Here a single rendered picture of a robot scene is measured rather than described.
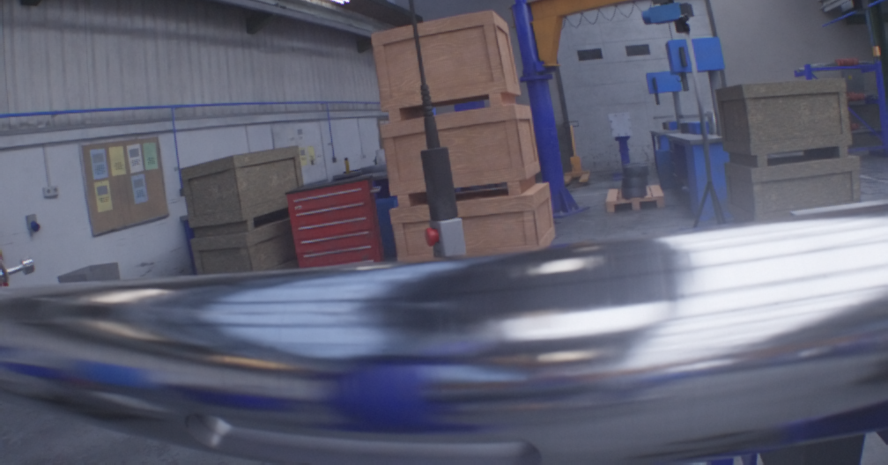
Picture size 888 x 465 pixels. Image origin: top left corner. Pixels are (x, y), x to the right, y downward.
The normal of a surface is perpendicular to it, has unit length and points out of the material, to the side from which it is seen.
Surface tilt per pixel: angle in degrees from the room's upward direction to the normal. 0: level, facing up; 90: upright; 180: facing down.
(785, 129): 90
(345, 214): 90
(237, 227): 90
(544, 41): 90
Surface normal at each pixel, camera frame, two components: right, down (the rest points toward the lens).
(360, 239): 0.04, 0.13
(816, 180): -0.20, 0.16
